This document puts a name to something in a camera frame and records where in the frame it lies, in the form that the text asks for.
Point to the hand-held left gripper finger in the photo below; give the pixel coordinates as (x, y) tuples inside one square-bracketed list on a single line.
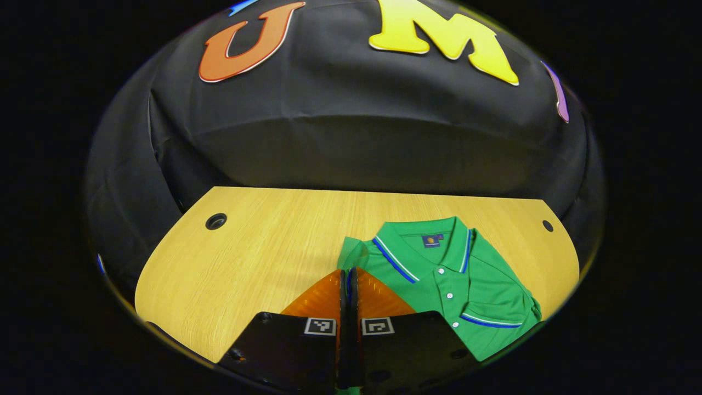
[(354, 307), (343, 307)]

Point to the green T-shirt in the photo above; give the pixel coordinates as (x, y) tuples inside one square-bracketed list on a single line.
[(471, 285)]

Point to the black backdrop cloth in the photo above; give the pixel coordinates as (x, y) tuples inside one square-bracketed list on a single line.
[(329, 142)]

